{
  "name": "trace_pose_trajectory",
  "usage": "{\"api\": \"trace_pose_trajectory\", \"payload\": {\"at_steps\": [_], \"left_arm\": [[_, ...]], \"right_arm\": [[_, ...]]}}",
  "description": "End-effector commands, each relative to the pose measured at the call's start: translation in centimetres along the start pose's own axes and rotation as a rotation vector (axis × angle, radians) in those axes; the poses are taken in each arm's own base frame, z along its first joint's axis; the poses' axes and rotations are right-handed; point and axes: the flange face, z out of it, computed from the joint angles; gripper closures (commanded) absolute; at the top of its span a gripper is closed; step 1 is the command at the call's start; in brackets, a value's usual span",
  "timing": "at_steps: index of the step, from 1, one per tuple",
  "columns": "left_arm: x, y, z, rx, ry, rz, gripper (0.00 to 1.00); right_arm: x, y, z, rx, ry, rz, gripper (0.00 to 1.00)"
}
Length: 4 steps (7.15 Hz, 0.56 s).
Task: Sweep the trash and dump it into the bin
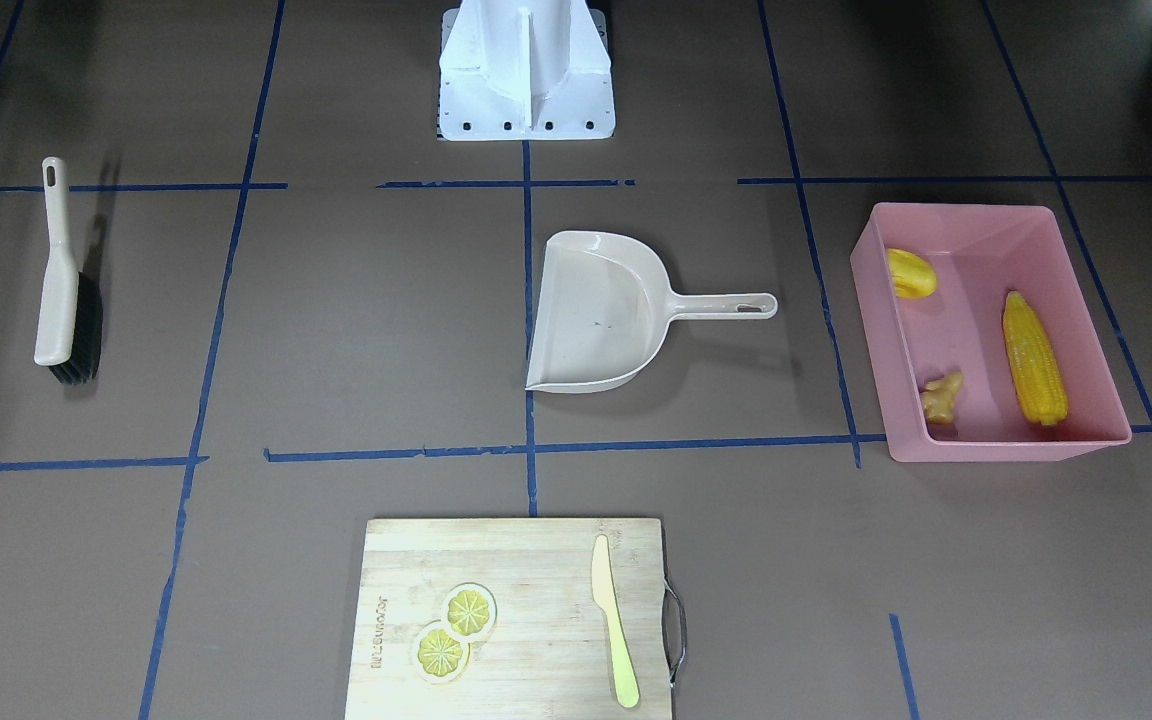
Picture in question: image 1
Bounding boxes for lemon slice lower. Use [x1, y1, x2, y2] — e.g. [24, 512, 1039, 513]
[411, 623, 472, 685]

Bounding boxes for pink plastic bin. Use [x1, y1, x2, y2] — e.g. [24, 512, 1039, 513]
[851, 202, 1132, 462]

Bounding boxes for wooden cutting board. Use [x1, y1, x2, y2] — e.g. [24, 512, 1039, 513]
[344, 518, 677, 719]

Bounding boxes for beige hand brush black bristles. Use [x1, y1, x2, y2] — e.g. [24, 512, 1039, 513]
[33, 156, 103, 387]

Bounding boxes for beige plastic dustpan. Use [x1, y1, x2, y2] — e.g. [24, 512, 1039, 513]
[525, 232, 780, 395]

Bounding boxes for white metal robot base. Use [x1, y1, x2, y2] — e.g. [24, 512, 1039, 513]
[435, 1, 617, 142]

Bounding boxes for tan toy ginger root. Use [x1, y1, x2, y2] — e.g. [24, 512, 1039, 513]
[919, 370, 965, 425]

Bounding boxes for lemon slice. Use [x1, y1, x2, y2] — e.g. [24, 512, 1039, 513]
[411, 623, 472, 685]
[442, 582, 498, 644]

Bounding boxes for yellow toy corn cob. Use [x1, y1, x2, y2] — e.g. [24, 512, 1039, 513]
[1001, 290, 1070, 427]

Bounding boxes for lemon slice upper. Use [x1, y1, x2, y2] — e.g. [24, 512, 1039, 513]
[442, 582, 498, 644]

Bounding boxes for yellow plastic knife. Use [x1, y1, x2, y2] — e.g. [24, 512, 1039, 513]
[590, 535, 641, 708]

